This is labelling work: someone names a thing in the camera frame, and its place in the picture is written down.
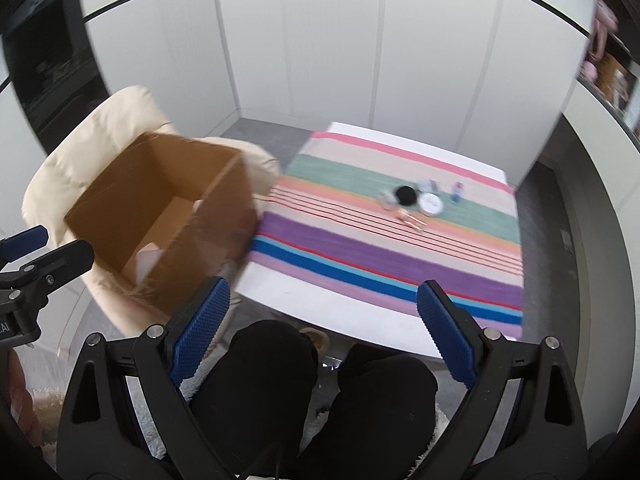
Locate grey fluffy rug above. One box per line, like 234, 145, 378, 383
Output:
30, 360, 451, 461

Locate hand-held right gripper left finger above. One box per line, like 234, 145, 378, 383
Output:
57, 276, 237, 480

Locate white table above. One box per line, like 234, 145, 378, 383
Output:
234, 121, 524, 362

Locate cream padded chair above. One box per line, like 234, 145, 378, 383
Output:
22, 86, 282, 356

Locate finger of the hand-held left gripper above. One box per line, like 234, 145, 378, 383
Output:
0, 226, 50, 267
0, 239, 96, 307

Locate black chair armrest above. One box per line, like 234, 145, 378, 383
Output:
585, 432, 628, 480

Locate white round compact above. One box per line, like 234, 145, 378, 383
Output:
417, 193, 445, 217

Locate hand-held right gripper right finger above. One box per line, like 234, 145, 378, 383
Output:
416, 281, 589, 480

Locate small brown cardboard box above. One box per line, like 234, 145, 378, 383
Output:
597, 55, 638, 107

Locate dark built-in oven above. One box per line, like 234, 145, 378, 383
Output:
0, 0, 112, 133

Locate striped cloth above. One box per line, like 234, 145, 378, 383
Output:
248, 131, 524, 342

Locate person's black pants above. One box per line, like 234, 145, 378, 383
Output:
192, 319, 439, 480

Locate person's left hand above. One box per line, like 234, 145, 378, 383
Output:
6, 349, 45, 448

